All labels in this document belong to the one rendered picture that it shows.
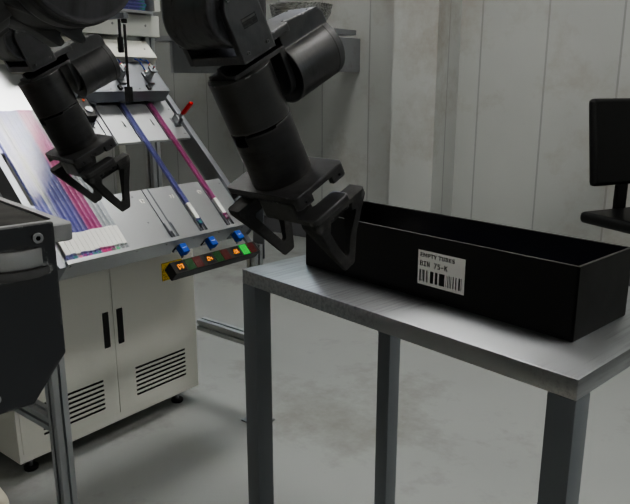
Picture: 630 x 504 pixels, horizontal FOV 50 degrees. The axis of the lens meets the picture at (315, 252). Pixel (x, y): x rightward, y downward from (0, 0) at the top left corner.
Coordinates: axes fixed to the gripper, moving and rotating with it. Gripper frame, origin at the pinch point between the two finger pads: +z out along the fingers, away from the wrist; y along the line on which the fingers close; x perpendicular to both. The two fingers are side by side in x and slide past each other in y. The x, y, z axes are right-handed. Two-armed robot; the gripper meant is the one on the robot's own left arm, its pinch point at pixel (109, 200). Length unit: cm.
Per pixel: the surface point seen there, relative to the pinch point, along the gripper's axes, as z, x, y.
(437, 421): 148, -77, 37
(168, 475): 110, 2, 72
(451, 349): 33, -21, -38
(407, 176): 162, -235, 178
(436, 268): 31, -34, -26
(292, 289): 32.6, -20.9, -2.2
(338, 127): 147, -261, 257
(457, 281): 32, -34, -30
